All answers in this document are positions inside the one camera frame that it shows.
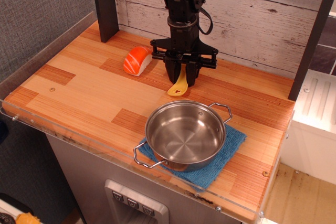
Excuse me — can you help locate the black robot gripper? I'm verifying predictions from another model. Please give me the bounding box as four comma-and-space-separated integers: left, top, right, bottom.
150, 19, 218, 87

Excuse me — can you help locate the yellow toy brush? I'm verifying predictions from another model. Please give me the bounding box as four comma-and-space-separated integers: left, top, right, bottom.
167, 65, 188, 97

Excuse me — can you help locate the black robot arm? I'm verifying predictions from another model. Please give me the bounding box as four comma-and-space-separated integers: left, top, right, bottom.
94, 0, 218, 86

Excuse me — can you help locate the toy salmon sushi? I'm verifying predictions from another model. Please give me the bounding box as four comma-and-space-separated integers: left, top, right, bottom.
123, 46, 152, 77

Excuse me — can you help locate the stainless steel pot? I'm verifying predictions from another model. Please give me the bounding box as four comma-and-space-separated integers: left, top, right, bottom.
133, 100, 233, 172

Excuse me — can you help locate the silver button panel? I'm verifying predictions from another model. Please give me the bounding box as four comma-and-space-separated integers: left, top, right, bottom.
104, 179, 170, 223

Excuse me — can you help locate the white toy sink unit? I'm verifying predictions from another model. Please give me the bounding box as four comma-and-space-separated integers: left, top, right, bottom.
280, 70, 335, 184

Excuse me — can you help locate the yellow object bottom left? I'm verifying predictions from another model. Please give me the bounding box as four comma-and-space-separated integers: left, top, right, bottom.
15, 212, 42, 224

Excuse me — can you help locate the dark left post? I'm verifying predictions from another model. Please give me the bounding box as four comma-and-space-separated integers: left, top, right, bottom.
94, 0, 119, 42

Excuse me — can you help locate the dark post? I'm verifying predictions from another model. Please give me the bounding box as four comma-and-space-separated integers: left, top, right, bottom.
94, 0, 119, 42
288, 0, 334, 101

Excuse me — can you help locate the dark right post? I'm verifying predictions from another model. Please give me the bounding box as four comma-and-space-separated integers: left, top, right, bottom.
288, 0, 334, 101

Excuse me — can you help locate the clear acrylic guard rail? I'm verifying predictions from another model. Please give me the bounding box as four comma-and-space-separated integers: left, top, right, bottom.
2, 92, 295, 223

